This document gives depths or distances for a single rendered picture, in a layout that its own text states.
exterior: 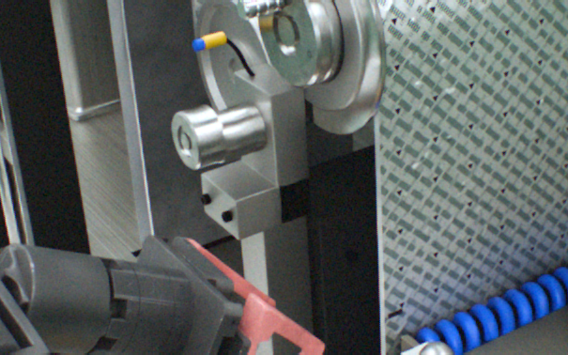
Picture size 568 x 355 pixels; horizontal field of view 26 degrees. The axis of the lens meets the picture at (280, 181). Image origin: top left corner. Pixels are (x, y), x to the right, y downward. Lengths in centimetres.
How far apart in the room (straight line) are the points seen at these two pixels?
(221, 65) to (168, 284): 27
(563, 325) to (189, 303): 29
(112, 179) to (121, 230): 11
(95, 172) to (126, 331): 71
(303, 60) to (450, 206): 15
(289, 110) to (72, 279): 22
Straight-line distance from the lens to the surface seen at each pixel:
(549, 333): 86
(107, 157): 142
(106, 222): 128
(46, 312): 66
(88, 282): 67
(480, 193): 84
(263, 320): 70
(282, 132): 81
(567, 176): 89
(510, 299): 88
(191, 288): 71
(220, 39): 82
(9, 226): 118
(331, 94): 78
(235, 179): 84
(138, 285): 69
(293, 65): 77
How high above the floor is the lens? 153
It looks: 29 degrees down
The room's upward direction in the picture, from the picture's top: 4 degrees counter-clockwise
